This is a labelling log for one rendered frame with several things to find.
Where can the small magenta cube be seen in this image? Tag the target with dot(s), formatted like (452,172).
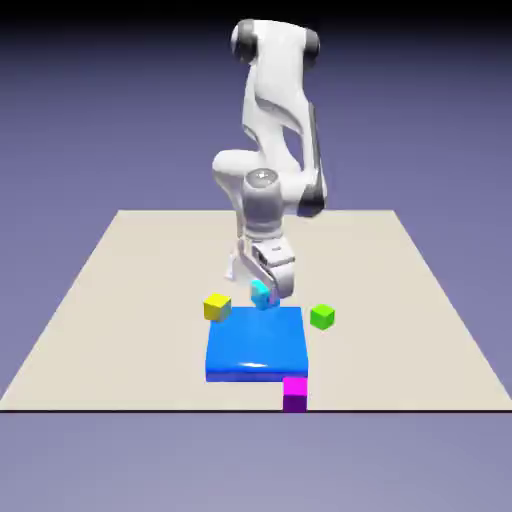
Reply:
(295,394)

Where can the large blue box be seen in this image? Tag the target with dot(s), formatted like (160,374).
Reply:
(256,344)

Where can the small green cube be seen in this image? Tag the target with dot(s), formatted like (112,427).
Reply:
(322,316)

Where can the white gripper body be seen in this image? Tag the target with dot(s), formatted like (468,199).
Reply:
(276,266)

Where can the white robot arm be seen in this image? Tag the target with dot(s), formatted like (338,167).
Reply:
(276,104)

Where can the small yellow cube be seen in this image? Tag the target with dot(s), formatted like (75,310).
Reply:
(216,307)

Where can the small cyan cube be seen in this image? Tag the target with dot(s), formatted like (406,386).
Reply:
(260,295)

